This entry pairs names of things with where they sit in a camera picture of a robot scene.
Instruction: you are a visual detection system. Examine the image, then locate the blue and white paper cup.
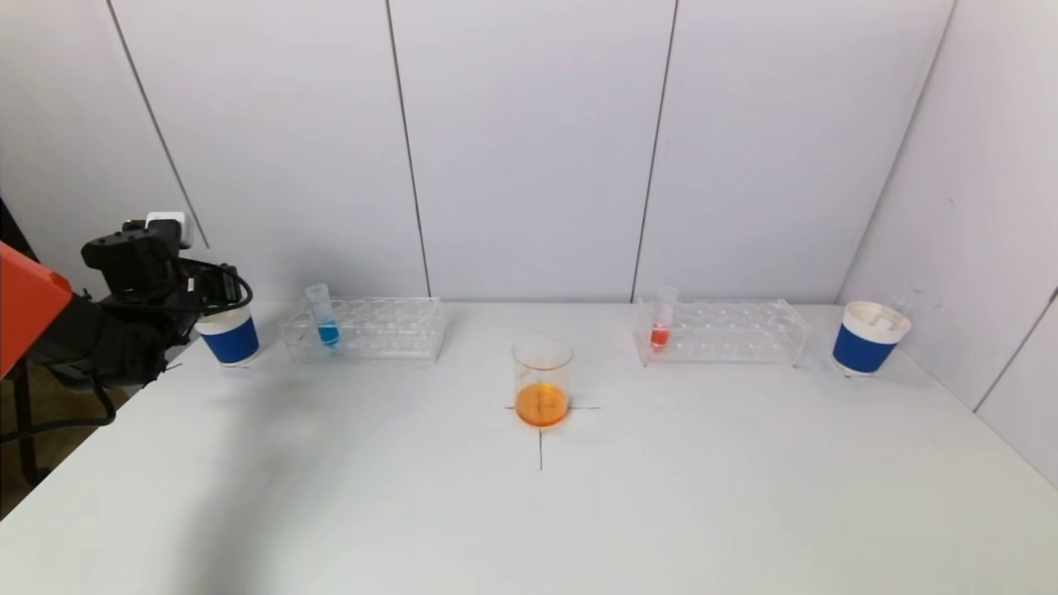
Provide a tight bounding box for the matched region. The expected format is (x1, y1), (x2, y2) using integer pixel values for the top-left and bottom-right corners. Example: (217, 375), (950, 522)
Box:
(831, 301), (912, 378)
(196, 304), (261, 367)

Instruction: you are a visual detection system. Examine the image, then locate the test tube with blue pigment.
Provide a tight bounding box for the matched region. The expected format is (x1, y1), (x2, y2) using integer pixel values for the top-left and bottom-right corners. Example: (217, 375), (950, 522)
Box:
(304, 283), (342, 349)

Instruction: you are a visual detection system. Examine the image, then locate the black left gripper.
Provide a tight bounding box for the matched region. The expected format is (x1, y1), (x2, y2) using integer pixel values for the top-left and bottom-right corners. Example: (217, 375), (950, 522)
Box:
(195, 263), (242, 307)

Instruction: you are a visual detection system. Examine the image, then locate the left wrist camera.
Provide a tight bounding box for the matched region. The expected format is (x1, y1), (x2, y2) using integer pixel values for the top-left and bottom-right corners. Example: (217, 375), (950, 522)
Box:
(124, 212), (193, 249)

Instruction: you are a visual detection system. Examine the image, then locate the test tube with red pigment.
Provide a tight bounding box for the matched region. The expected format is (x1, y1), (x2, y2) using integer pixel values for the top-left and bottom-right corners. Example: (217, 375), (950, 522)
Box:
(649, 287), (679, 352)

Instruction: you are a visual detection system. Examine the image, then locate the clear glass beaker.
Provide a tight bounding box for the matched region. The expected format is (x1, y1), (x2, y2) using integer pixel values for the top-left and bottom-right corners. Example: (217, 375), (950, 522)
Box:
(512, 332), (574, 430)

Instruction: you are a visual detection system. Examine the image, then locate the clear plastic test tube rack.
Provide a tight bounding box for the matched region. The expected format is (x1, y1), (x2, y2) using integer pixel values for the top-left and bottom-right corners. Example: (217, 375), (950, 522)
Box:
(279, 297), (447, 363)
(633, 299), (811, 369)

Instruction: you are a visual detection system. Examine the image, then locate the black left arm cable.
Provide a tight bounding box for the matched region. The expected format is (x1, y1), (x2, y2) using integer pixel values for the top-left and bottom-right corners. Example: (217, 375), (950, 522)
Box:
(0, 258), (254, 445)

